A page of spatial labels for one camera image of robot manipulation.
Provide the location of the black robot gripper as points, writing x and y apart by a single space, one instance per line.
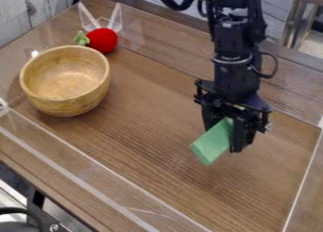
229 97

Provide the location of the green rectangular block stick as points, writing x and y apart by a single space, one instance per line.
213 142

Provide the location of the brown wooden bowl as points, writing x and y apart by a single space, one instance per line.
66 80

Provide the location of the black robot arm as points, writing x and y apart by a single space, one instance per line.
236 24

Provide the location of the metal table leg background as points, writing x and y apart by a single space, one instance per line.
298 24

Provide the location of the clear acrylic front barrier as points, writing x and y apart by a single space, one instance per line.
105 200

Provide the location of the red toy radish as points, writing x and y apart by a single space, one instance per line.
101 39

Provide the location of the clear acrylic corner bracket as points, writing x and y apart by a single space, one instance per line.
90 22

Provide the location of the black table frame leg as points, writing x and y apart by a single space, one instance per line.
48 224

